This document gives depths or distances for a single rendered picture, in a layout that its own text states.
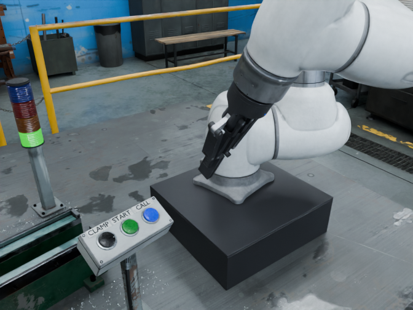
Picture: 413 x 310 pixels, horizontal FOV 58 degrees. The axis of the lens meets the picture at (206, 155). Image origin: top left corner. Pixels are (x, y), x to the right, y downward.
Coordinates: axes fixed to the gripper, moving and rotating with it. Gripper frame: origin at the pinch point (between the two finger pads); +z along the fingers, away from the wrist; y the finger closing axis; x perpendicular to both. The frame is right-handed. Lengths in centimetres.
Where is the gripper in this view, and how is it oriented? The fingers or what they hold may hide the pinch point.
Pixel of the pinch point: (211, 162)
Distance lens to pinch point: 74.0
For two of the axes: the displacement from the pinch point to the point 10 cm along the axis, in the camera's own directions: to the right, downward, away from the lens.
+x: 6.3, 7.1, -3.0
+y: -6.9, 3.4, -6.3
